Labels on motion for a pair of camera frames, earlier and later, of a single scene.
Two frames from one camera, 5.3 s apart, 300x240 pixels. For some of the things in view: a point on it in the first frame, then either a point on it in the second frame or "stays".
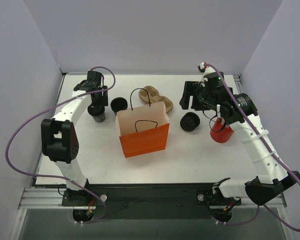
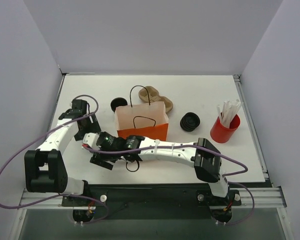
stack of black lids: x=190 y=121 stays
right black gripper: x=189 y=93 -> x=103 y=160
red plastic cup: x=221 y=132 stays
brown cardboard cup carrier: x=155 y=97 stays
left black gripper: x=100 y=97 -> x=89 y=124
